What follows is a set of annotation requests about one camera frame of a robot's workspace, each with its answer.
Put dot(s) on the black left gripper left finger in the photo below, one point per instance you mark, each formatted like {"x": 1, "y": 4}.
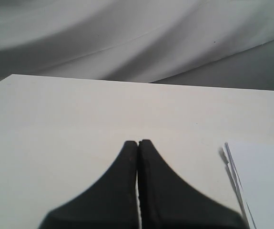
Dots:
{"x": 110, "y": 203}

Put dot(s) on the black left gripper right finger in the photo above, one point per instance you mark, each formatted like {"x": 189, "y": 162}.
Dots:
{"x": 168, "y": 202}

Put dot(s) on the white paper stack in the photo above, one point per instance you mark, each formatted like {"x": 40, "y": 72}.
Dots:
{"x": 250, "y": 167}

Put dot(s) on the white backdrop cloth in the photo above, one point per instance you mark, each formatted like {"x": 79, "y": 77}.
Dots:
{"x": 221, "y": 43}

